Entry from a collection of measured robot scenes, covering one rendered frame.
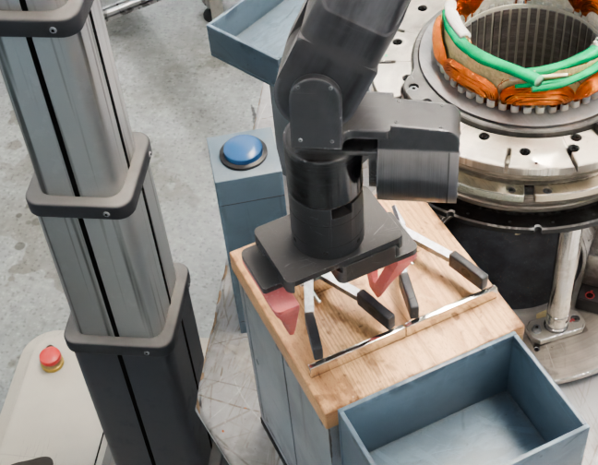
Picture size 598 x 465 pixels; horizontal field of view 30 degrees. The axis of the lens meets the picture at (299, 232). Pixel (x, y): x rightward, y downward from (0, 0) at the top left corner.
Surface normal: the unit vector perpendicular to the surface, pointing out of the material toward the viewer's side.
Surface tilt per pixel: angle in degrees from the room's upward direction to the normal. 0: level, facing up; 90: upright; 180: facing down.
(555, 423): 90
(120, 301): 90
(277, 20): 0
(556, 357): 0
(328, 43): 80
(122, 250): 90
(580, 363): 0
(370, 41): 83
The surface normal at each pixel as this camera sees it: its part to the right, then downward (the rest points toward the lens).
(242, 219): 0.18, 0.72
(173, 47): -0.07, -0.67
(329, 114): -0.12, 0.63
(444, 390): 0.43, 0.65
